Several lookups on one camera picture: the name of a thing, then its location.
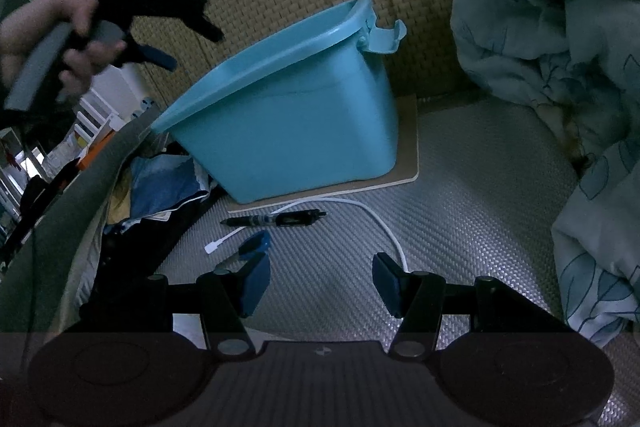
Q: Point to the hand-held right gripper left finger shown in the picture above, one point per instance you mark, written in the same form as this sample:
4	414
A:
255	287

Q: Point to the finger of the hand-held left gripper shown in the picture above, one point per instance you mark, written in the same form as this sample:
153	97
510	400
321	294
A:
210	29
160	56

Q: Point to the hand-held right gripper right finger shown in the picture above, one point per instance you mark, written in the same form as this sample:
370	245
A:
387	284

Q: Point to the teal plastic bin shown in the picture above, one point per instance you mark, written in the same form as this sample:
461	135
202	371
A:
290	132

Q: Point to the person's left hand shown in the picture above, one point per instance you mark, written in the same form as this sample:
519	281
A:
30	32

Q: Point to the black pen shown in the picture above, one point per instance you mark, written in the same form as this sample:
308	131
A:
280	220

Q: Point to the white rack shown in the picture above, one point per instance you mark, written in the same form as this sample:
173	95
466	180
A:
107	112

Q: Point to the silver woven mat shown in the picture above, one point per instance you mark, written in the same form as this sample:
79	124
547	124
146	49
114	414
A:
475	217

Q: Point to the blue patterned cloth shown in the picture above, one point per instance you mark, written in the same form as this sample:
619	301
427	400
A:
160	187

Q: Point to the grey padded bed edge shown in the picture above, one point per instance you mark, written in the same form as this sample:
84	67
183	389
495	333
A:
65	217

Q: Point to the pale green leaf-print blanket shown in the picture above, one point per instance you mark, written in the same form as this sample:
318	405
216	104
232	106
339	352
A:
525	7

